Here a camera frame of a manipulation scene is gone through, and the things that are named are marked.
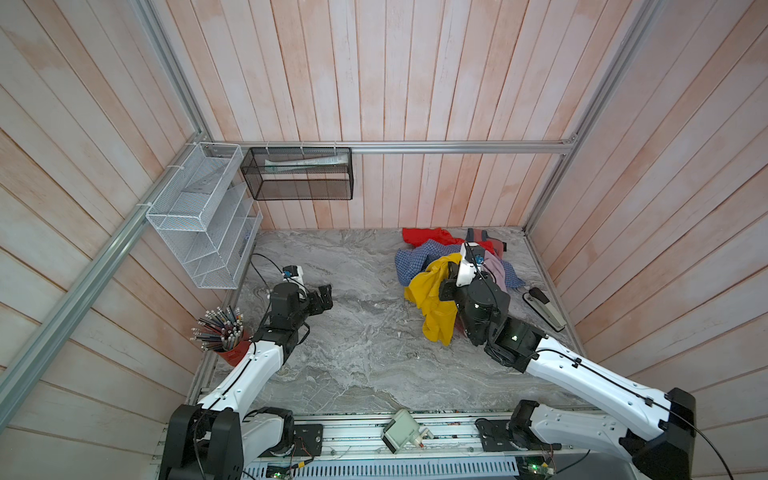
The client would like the yellow cloth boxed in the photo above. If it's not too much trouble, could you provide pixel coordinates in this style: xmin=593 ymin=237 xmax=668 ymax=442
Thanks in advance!
xmin=404 ymin=253 xmax=461 ymax=346

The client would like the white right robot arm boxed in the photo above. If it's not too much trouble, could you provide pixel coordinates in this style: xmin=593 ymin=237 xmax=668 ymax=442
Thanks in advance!
xmin=439 ymin=276 xmax=696 ymax=479

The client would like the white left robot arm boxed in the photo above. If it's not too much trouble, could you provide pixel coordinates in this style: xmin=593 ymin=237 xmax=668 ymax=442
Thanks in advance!
xmin=158 ymin=279 xmax=333 ymax=479

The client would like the pink striped cloth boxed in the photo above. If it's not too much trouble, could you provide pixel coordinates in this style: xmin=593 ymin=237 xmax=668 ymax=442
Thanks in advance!
xmin=483 ymin=250 xmax=507 ymax=293

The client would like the blue checkered cloth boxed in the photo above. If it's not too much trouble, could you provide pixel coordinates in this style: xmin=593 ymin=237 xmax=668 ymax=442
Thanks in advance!
xmin=394 ymin=241 xmax=526 ymax=290

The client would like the red cloth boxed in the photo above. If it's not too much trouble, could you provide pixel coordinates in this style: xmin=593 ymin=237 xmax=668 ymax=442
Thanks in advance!
xmin=401 ymin=228 xmax=466 ymax=247

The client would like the black white stapler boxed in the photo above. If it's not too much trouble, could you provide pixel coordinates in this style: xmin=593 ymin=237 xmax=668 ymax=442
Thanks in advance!
xmin=522 ymin=287 xmax=567 ymax=332

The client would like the salmon grey black garment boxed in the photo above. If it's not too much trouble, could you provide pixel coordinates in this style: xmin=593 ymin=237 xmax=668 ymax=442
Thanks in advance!
xmin=465 ymin=228 xmax=507 ymax=258

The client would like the red pen cup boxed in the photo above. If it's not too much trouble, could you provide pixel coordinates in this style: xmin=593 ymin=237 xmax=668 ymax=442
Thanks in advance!
xmin=191 ymin=306 xmax=251 ymax=367

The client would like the small white electronic device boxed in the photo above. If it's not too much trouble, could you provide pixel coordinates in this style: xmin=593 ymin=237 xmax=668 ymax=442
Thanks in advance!
xmin=381 ymin=409 xmax=434 ymax=454

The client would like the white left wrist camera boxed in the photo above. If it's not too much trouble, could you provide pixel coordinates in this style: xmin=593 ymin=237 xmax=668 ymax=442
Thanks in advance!
xmin=282 ymin=265 xmax=305 ymax=288

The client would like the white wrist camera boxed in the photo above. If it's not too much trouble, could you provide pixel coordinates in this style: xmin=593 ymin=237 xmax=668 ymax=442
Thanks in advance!
xmin=282 ymin=265 xmax=305 ymax=288
xmin=456 ymin=241 xmax=485 ymax=287

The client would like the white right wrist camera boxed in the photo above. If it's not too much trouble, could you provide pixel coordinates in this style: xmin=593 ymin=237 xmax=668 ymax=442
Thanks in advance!
xmin=456 ymin=241 xmax=485 ymax=287

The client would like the black wire mesh basket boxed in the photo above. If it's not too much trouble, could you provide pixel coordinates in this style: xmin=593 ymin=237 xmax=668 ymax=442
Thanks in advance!
xmin=240 ymin=146 xmax=354 ymax=201

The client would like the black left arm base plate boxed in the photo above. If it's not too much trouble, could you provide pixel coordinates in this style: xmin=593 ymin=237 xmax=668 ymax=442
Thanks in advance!
xmin=261 ymin=423 xmax=324 ymax=458

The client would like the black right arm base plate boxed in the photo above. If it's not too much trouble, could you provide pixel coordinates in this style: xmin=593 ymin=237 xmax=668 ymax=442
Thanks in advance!
xmin=475 ymin=418 xmax=562 ymax=452

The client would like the white wire mesh shelf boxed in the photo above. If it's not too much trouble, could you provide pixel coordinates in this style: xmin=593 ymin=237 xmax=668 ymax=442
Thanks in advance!
xmin=146 ymin=142 xmax=262 ymax=290

